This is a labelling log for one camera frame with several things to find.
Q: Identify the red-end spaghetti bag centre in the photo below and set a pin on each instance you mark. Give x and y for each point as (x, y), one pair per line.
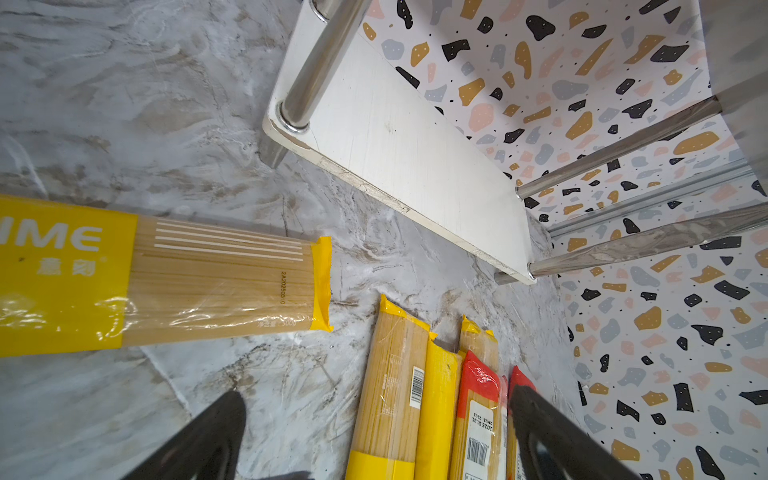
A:
(476, 443)

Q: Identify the yellow spaghetti bag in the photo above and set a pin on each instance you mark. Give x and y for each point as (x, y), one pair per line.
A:
(77, 279)
(384, 442)
(443, 374)

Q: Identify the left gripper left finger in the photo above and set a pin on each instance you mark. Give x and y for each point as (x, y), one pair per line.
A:
(207, 448)

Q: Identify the white two-tier shelf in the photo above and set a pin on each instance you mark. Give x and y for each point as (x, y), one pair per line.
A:
(468, 116)

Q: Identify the yellow spaghetti bag left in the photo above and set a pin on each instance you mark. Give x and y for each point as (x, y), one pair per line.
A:
(77, 279)

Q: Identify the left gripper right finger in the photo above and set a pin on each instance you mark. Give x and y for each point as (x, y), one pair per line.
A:
(552, 447)

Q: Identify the yellow spaghetti bag behind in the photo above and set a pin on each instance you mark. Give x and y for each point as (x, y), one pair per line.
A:
(443, 374)

